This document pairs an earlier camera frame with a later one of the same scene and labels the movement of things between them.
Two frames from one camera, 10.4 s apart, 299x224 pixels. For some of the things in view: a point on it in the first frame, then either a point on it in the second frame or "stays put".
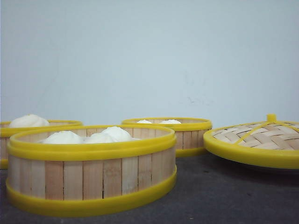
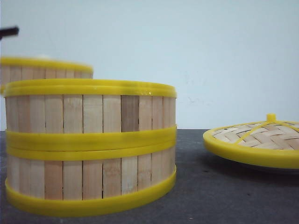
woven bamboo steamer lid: x=271 y=143 stays put
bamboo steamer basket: x=6 y=131 -> x=15 y=69
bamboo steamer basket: x=79 y=180 stays put
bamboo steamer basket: x=189 y=134 -> x=90 y=114
